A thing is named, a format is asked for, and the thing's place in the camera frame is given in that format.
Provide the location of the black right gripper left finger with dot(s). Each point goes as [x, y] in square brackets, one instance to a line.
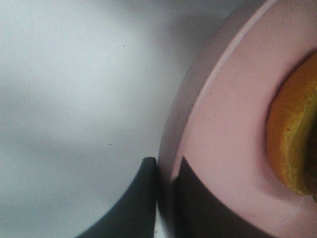
[134, 214]

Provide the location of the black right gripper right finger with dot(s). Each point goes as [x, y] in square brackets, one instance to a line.
[199, 214]

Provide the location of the pink plate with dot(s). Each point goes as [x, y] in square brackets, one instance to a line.
[218, 118]

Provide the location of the burger with lettuce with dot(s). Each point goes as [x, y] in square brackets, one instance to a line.
[291, 130]

